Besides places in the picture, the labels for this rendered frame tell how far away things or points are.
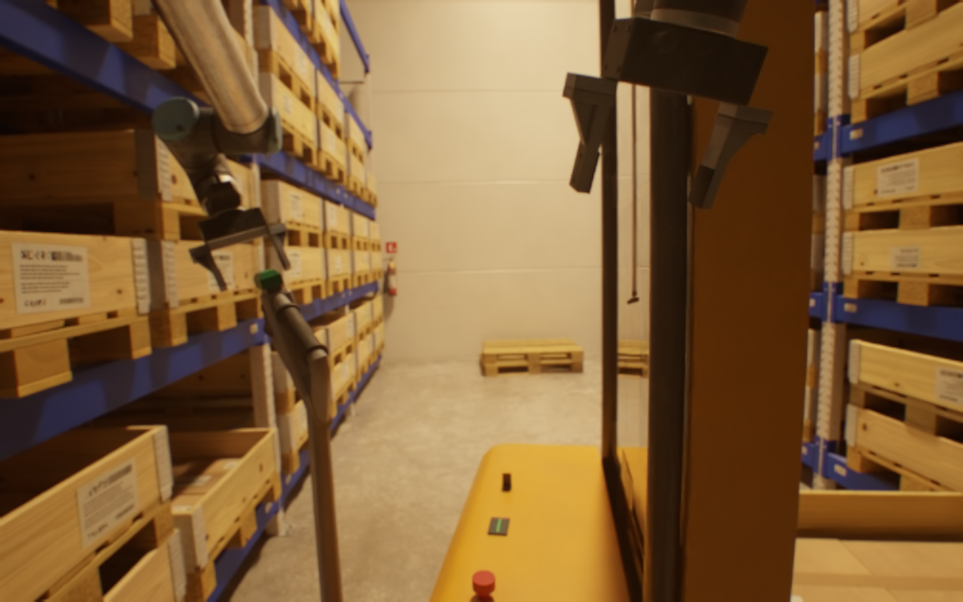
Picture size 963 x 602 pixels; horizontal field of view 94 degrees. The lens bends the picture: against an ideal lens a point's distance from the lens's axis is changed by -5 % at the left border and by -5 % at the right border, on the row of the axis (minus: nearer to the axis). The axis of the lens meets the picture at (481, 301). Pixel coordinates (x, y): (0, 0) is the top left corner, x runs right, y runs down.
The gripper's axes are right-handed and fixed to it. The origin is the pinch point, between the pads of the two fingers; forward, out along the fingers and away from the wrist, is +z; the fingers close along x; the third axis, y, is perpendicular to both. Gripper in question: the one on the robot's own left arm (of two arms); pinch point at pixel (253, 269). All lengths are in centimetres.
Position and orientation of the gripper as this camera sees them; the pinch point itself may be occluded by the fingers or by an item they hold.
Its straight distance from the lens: 110.5
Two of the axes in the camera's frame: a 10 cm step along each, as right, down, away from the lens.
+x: -8.0, 3.5, -5.0
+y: -3.5, 4.0, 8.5
